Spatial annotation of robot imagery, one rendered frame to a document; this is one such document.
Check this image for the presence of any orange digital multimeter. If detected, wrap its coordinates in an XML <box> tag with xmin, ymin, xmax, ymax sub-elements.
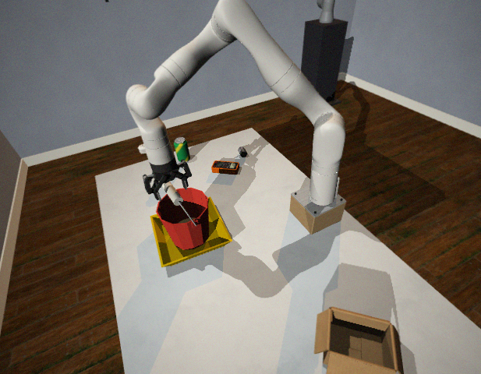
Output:
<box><xmin>211</xmin><ymin>161</ymin><xmax>239</xmax><ymax>175</ymax></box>

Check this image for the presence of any red pail with handle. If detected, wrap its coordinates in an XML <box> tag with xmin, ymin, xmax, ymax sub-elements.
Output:
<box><xmin>156</xmin><ymin>182</ymin><xmax>209</xmax><ymax>250</ymax></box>

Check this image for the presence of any green drink can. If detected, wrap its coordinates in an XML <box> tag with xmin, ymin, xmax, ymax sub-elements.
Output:
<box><xmin>174</xmin><ymin>137</ymin><xmax>190</xmax><ymax>162</ymax></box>

